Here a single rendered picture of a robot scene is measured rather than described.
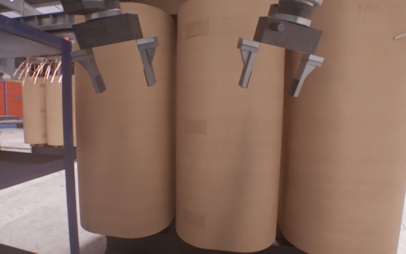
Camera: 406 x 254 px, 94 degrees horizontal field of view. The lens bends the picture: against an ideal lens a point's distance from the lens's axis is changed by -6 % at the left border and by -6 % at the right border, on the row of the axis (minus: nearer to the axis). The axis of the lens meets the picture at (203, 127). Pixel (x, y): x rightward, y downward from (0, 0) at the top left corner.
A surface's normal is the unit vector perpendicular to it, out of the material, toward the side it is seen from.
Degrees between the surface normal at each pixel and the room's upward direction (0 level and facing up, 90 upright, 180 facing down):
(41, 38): 90
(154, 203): 90
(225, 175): 90
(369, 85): 90
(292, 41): 114
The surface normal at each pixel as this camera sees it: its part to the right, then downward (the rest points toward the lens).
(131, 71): 0.19, 0.07
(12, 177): 0.98, 0.04
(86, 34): -0.09, 0.47
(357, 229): -0.15, 0.07
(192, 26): -0.54, 0.05
